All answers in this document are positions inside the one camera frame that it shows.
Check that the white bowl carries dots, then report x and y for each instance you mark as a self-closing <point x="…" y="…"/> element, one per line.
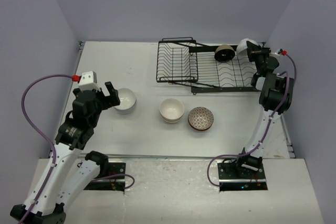
<point x="241" y="50"/>
<point x="127" y="98"/>
<point x="125" y="111"/>

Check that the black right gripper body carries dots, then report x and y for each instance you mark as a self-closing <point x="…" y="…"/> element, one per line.
<point x="260" y="59"/>

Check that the beige bowl black interior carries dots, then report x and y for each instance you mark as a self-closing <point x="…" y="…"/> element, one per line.
<point x="224" y="53"/>

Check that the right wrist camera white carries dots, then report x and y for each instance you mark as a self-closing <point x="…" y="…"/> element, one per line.
<point x="276" y="54"/>

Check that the cream bowl orange flower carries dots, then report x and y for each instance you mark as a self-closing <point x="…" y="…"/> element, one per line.
<point x="169" y="121"/>

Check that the brown patterned bowl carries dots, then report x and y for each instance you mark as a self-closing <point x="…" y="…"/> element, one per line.
<point x="200" y="116"/>

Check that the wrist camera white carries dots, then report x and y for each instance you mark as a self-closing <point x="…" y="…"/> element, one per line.
<point x="88" y="81"/>
<point x="276" y="54"/>

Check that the white bowl front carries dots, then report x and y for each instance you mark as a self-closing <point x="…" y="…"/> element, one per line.
<point x="125" y="111"/>

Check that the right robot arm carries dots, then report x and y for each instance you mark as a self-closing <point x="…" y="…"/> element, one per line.
<point x="275" y="98"/>

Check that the red patterned bowl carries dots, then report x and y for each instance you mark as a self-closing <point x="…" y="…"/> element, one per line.
<point x="200" y="128"/>

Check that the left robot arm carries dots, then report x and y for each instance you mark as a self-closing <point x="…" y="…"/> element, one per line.
<point x="51" y="197"/>

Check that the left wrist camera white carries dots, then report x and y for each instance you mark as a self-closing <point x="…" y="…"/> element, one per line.
<point x="88" y="81"/>

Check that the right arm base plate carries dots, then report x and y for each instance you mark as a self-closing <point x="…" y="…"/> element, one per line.
<point x="234" y="178"/>

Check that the black wire dish rack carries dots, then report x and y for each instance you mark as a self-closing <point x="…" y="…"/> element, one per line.
<point x="184" y="61"/>

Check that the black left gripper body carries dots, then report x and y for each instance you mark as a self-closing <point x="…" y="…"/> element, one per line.
<point x="102" y="105"/>

